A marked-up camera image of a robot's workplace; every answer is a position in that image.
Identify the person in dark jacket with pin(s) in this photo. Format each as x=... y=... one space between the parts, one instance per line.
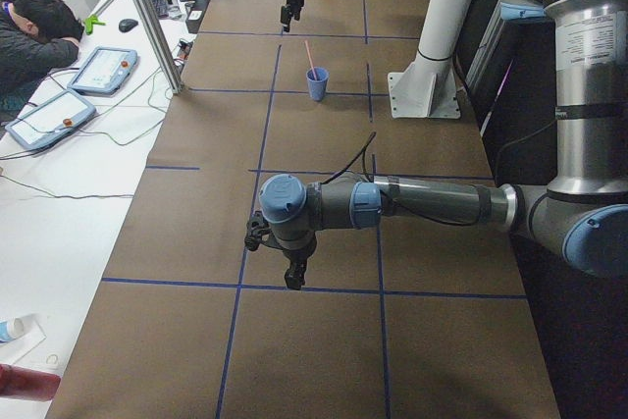
x=37 y=36

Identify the light blue ribbed cup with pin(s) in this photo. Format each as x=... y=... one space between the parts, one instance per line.
x=317 y=80

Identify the white plastic bottle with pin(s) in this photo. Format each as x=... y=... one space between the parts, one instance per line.
x=23 y=331

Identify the pink chopstick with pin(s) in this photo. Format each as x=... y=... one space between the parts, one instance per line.
x=310 y=60

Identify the green clamp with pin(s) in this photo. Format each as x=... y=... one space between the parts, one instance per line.
x=90 y=23

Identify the red bottle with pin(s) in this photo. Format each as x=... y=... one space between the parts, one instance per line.
x=22 y=383

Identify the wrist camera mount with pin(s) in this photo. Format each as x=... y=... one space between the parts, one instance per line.
x=257 y=231

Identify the near teach pendant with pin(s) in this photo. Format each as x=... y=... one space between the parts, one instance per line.
x=51 y=121

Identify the white pillar with base plate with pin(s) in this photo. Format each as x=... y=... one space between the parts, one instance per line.
x=426 y=89

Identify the black box with white label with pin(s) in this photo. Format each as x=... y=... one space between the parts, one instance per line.
x=195 y=12

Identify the far teach pendant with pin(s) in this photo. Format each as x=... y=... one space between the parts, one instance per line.
x=104 y=71

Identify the black computer mouse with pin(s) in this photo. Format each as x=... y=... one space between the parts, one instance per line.
x=126 y=25

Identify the teach pendant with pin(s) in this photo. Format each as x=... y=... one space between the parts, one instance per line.
x=104 y=71
x=51 y=121

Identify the aluminium frame post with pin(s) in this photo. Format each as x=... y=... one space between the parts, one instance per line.
x=159 y=44

